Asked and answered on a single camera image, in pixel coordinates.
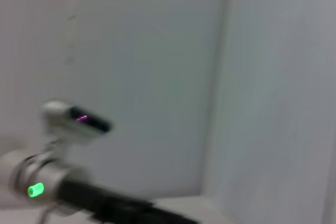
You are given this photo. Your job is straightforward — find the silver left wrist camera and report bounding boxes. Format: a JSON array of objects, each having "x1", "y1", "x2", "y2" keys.
[{"x1": 40, "y1": 100, "x2": 113, "y2": 146}]

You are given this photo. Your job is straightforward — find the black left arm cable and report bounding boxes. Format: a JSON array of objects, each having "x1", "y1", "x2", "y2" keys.
[{"x1": 38, "y1": 202, "x2": 55, "y2": 224}]

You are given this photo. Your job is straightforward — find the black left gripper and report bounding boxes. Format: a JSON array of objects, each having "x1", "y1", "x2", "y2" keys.
[{"x1": 59, "y1": 180, "x2": 202, "y2": 224}]

